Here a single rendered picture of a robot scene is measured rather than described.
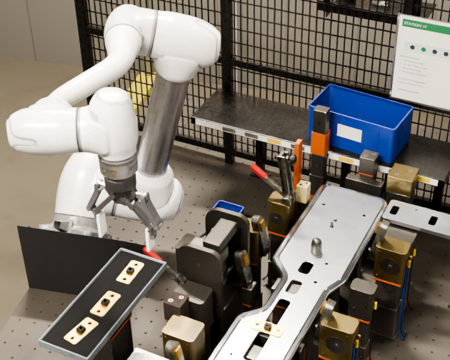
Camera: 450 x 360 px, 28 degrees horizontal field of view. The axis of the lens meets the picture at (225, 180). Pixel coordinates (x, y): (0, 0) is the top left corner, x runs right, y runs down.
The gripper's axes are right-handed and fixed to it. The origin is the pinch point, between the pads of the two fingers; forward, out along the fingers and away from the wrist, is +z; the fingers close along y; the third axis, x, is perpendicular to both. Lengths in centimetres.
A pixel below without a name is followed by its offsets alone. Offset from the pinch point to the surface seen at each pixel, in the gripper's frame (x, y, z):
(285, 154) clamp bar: 59, 19, 7
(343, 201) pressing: 70, 34, 28
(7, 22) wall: 255, -240, 103
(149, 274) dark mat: 1.4, 4.8, 11.7
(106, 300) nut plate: -11.9, 0.0, 10.7
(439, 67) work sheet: 111, 51, -2
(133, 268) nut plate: 0.5, 0.7, 10.5
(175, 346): -13.1, 19.3, 17.6
